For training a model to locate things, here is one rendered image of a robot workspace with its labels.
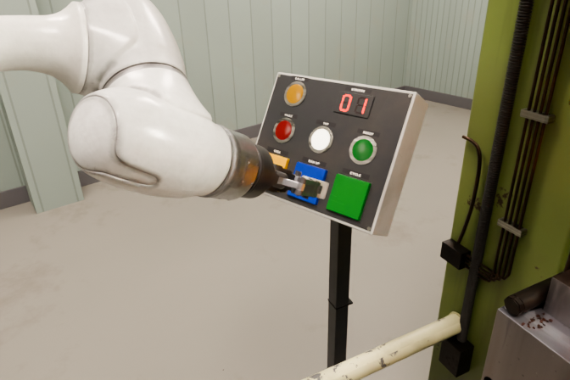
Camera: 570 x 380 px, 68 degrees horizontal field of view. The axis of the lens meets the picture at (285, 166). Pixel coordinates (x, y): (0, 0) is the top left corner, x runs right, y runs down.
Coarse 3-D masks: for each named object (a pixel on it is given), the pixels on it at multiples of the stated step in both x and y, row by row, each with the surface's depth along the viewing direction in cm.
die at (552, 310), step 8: (568, 272) 65; (552, 280) 64; (560, 280) 63; (568, 280) 63; (552, 288) 64; (560, 288) 63; (568, 288) 62; (552, 296) 65; (560, 296) 64; (568, 296) 62; (552, 304) 65; (560, 304) 64; (568, 304) 63; (552, 312) 65; (560, 312) 64; (568, 312) 63; (560, 320) 64; (568, 320) 63
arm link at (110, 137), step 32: (160, 64) 47; (96, 96) 39; (128, 96) 40; (160, 96) 43; (192, 96) 47; (96, 128) 38; (128, 128) 38; (160, 128) 40; (192, 128) 43; (96, 160) 38; (128, 160) 39; (160, 160) 40; (192, 160) 43; (224, 160) 48; (160, 192) 44; (192, 192) 46
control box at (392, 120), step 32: (320, 96) 91; (352, 96) 86; (384, 96) 83; (416, 96) 80; (320, 128) 89; (352, 128) 85; (384, 128) 81; (416, 128) 83; (320, 160) 88; (352, 160) 84; (384, 160) 80; (384, 192) 79; (352, 224) 82; (384, 224) 83
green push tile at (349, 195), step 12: (336, 180) 84; (348, 180) 83; (360, 180) 82; (336, 192) 84; (348, 192) 83; (360, 192) 81; (336, 204) 84; (348, 204) 82; (360, 204) 81; (348, 216) 82; (360, 216) 81
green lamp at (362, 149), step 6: (354, 144) 84; (360, 144) 83; (366, 144) 82; (354, 150) 84; (360, 150) 83; (366, 150) 82; (372, 150) 82; (354, 156) 84; (360, 156) 83; (366, 156) 82
